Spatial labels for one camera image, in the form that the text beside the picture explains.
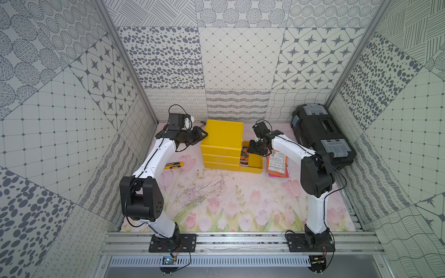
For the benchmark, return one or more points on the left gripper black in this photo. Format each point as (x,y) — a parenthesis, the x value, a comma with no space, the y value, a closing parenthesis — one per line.
(196,135)

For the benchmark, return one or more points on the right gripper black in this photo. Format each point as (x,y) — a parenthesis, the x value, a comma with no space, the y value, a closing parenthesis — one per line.
(252,150)

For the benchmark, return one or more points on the yellow drawer cabinet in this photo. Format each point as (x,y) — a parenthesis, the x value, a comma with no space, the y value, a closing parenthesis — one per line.
(221,149)

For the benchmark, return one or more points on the orange back seed bag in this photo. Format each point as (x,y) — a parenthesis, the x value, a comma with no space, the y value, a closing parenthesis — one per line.
(277,162)

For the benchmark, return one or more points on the marigold seed bag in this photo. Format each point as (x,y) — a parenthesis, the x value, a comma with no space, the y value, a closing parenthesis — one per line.
(244,157)

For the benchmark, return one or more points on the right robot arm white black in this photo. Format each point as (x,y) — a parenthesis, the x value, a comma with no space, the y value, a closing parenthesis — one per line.
(316,175)

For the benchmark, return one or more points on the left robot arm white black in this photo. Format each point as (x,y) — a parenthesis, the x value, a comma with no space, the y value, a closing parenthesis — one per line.
(141,197)

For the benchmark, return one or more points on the yellow utility knife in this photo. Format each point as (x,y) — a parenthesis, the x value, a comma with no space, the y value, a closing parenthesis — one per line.
(174,165)

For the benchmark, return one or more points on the black toolbox grey latches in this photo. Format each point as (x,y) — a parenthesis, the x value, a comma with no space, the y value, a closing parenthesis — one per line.
(315,128)

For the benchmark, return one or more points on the floral pink table mat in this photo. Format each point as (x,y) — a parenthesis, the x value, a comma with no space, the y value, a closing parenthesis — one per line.
(198,199)

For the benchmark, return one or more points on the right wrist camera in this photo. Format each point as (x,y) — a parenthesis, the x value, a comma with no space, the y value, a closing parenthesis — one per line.
(261,128)

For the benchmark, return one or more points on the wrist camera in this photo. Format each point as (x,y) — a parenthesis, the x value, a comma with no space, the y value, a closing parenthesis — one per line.
(179,121)
(261,128)

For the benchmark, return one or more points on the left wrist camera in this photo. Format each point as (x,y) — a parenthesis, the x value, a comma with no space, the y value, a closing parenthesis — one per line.
(179,121)

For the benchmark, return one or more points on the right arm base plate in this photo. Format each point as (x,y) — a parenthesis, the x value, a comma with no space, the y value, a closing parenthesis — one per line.
(309,242)

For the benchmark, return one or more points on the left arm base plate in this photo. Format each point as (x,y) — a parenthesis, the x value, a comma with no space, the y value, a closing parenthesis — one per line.
(172,242)

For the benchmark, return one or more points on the aluminium rail frame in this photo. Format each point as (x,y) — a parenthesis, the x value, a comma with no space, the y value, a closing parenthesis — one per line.
(238,249)

